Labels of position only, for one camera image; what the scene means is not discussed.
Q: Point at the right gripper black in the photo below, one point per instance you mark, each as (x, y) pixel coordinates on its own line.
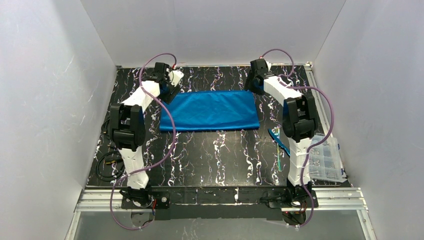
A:
(251, 84)

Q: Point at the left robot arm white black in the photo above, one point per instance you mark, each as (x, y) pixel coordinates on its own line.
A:
(127, 128)

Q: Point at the blue cloth napkin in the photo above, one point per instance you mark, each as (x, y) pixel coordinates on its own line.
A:
(224, 110)

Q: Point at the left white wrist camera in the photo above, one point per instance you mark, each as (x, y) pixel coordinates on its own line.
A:
(175, 76)

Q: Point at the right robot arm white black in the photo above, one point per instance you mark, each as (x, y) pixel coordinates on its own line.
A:
(299, 122)

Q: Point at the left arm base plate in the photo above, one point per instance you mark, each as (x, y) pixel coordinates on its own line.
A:
(134, 199)

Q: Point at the iridescent fork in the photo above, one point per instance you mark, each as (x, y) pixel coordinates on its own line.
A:
(279, 150)

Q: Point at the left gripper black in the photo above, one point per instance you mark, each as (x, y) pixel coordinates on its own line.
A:
(169, 93)

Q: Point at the clear plastic organizer box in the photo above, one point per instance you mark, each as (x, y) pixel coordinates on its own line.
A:
(325, 162)

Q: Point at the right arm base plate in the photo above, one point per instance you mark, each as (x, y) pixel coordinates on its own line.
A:
(294, 207)

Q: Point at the aluminium frame rail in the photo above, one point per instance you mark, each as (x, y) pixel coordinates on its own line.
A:
(219, 213)

